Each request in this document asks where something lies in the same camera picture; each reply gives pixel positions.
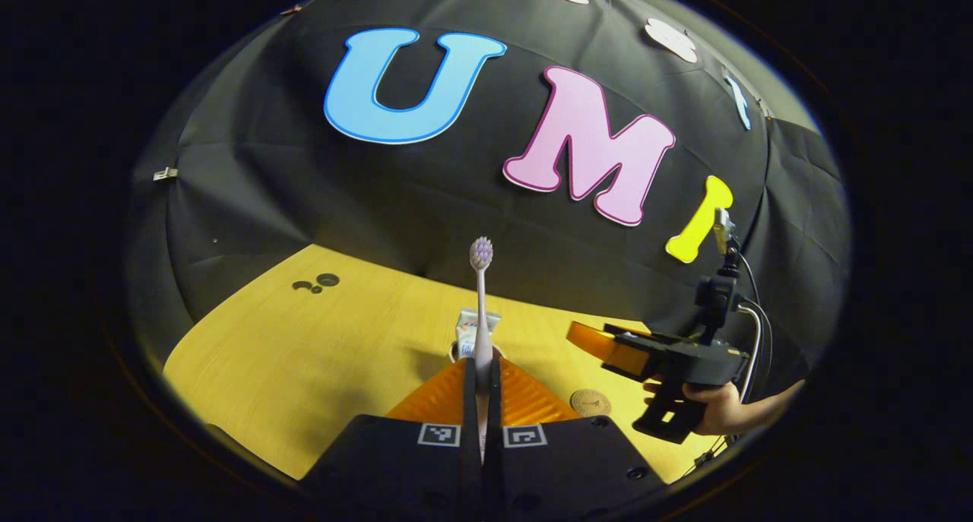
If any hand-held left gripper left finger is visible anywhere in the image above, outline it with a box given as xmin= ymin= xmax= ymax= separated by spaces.
xmin=300 ymin=357 xmax=480 ymax=511

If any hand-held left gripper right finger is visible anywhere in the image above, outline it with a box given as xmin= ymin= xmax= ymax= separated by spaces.
xmin=486 ymin=357 xmax=670 ymax=511

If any beige cup with handle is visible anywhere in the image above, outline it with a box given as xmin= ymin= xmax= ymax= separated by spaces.
xmin=448 ymin=341 xmax=506 ymax=363

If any round wooden coaster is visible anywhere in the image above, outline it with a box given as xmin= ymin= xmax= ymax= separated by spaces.
xmin=569 ymin=388 xmax=612 ymax=418

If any white toothpaste tube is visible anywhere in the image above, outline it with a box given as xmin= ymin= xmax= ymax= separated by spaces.
xmin=455 ymin=309 xmax=502 ymax=359

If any white toothbrush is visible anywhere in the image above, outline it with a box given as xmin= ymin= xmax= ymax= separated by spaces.
xmin=469 ymin=236 xmax=495 ymax=462

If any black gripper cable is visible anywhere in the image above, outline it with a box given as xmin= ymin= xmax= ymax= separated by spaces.
xmin=688 ymin=248 xmax=775 ymax=477

